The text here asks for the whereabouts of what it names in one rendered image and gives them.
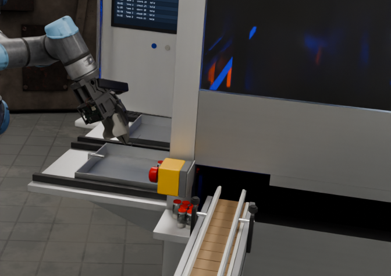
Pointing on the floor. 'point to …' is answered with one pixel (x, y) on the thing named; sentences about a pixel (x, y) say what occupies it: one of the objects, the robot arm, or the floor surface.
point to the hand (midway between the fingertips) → (125, 138)
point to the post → (186, 95)
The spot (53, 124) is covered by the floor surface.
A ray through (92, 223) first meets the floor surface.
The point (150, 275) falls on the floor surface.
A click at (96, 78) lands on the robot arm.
